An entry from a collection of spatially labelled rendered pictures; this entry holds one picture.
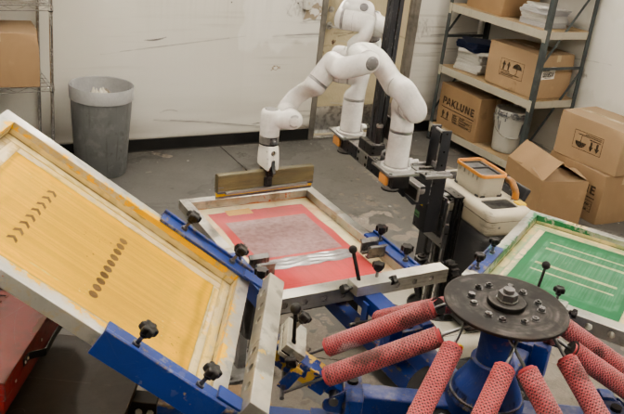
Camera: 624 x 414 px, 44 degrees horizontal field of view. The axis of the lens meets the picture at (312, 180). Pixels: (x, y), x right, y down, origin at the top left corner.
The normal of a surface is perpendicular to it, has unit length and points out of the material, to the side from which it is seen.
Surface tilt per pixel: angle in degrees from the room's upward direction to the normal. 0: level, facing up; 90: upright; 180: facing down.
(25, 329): 0
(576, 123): 89
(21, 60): 90
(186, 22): 90
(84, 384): 0
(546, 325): 0
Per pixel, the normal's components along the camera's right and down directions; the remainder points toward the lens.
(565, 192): 0.25, 0.38
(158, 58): 0.48, 0.37
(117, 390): 0.11, -0.92
